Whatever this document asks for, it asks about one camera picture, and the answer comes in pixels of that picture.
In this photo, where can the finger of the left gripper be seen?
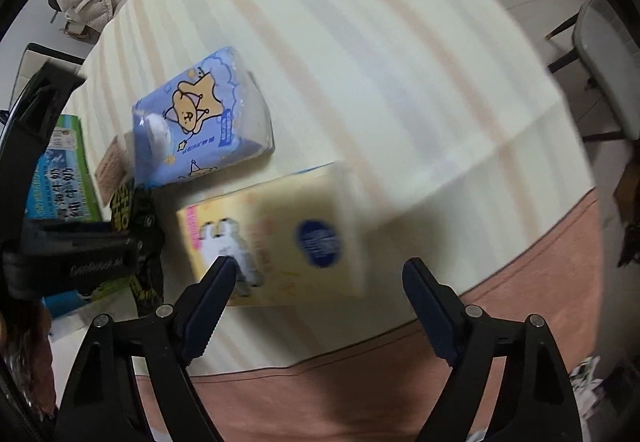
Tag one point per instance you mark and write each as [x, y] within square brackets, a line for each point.
[147, 241]

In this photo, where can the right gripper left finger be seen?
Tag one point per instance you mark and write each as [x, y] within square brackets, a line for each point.
[101, 399]

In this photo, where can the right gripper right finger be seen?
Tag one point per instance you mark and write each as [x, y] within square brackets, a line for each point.
[536, 401]

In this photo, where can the black yellow shoe wipes pack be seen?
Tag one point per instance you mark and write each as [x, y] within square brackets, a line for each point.
[125, 222]

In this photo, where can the blue cartoon tissue pack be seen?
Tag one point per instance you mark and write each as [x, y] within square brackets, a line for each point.
[209, 117]

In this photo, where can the yellow cartoon tissue box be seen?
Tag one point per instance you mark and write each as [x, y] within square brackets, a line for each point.
[296, 238]

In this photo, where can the brown cardboard box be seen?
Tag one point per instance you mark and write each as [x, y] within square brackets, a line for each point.
[41, 177]

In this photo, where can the small pink card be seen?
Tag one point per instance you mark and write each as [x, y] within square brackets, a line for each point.
[115, 167]

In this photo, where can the grey chair at right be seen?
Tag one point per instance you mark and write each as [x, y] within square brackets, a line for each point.
[602, 43]

